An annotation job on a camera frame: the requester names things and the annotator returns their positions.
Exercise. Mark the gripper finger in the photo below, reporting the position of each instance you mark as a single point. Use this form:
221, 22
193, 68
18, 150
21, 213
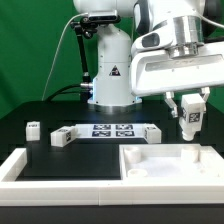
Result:
204, 94
172, 105

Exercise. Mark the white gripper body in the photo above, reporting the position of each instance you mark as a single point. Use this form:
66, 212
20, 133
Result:
154, 72

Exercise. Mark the white square tabletop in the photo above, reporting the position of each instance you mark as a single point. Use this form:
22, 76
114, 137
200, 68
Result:
170, 161

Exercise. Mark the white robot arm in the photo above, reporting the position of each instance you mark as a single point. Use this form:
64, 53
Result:
153, 47

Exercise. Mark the white fiducial tag sheet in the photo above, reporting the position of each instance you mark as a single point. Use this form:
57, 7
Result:
110, 130

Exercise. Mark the white U-shaped fence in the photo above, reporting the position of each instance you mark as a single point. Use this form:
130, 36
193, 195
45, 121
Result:
106, 192

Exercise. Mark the grey rear camera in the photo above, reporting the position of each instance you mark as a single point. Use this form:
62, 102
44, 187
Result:
110, 16

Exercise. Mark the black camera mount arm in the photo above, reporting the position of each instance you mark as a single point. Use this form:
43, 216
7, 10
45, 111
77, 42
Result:
82, 50

